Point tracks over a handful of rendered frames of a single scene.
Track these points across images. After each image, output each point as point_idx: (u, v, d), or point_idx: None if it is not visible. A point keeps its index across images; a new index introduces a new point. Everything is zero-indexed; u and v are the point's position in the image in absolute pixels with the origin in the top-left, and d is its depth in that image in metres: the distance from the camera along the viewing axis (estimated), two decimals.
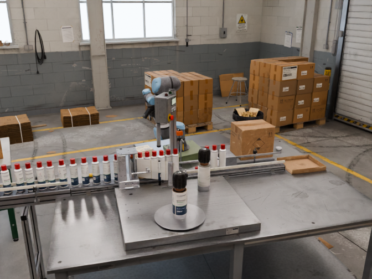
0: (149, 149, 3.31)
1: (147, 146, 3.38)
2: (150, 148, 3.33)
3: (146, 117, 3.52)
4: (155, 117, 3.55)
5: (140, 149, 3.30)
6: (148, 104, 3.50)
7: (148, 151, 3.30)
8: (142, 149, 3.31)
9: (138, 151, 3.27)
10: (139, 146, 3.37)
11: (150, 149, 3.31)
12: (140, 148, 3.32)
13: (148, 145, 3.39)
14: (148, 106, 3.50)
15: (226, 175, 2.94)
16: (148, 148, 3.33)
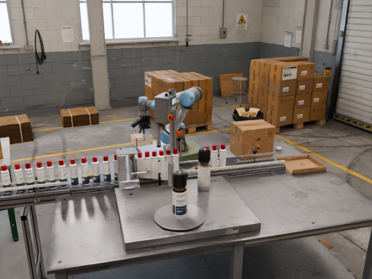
0: (148, 136, 3.27)
1: None
2: (150, 135, 3.29)
3: (135, 125, 3.21)
4: (144, 129, 3.22)
5: (140, 136, 3.26)
6: (140, 113, 3.20)
7: (146, 138, 3.25)
8: (141, 135, 3.27)
9: (136, 137, 3.23)
10: (139, 133, 3.33)
11: (150, 137, 3.26)
12: (139, 135, 3.28)
13: None
14: (140, 114, 3.20)
15: (226, 175, 2.94)
16: (147, 135, 3.28)
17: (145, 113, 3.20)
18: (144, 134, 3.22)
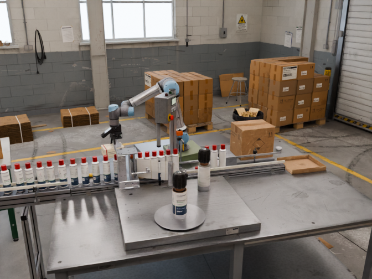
0: (119, 146, 3.03)
1: None
2: (122, 146, 3.05)
3: (104, 136, 2.96)
4: (114, 139, 2.98)
5: (110, 147, 3.02)
6: (110, 122, 2.96)
7: (118, 149, 3.01)
8: (113, 146, 3.03)
9: (107, 149, 2.99)
10: (110, 144, 3.09)
11: (121, 148, 3.02)
12: (110, 146, 3.04)
13: (120, 143, 3.10)
14: (110, 124, 2.96)
15: (226, 175, 2.94)
16: (119, 146, 3.04)
17: (115, 122, 2.96)
18: (115, 145, 2.98)
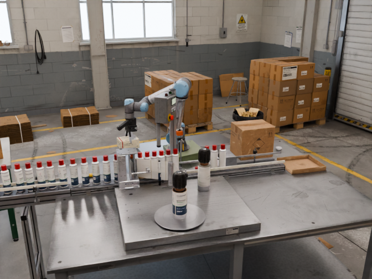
0: (134, 139, 3.20)
1: None
2: (136, 138, 3.22)
3: (120, 129, 3.13)
4: (130, 132, 3.15)
5: (126, 139, 3.19)
6: (126, 115, 3.13)
7: (133, 141, 3.18)
8: (128, 139, 3.20)
9: (122, 140, 3.16)
10: (125, 136, 3.26)
11: (136, 139, 3.19)
12: (126, 138, 3.21)
13: None
14: (127, 117, 3.13)
15: (226, 175, 2.94)
16: (134, 138, 3.21)
17: (131, 115, 3.13)
18: (130, 138, 3.15)
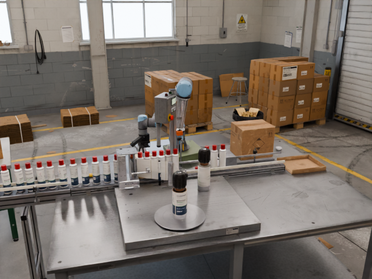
0: None
1: None
2: (149, 154, 3.21)
3: (134, 145, 3.12)
4: (143, 148, 3.14)
5: None
6: (139, 132, 3.12)
7: None
8: None
9: (135, 156, 3.15)
10: (138, 151, 3.25)
11: (149, 155, 3.18)
12: None
13: (148, 151, 3.26)
14: (140, 133, 3.12)
15: (226, 175, 2.94)
16: None
17: (144, 132, 3.12)
18: (144, 154, 3.14)
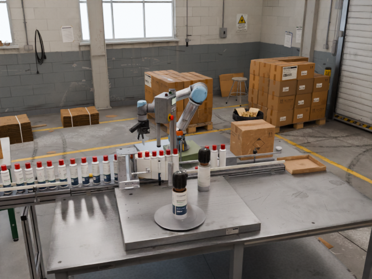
0: None
1: None
2: (149, 154, 3.21)
3: (133, 131, 3.08)
4: (143, 134, 3.10)
5: None
6: (139, 117, 3.08)
7: None
8: None
9: (135, 156, 3.15)
10: (138, 151, 3.25)
11: (149, 155, 3.18)
12: None
13: (148, 151, 3.26)
14: (139, 119, 3.08)
15: (226, 175, 2.94)
16: None
17: (144, 117, 3.08)
18: (143, 139, 3.10)
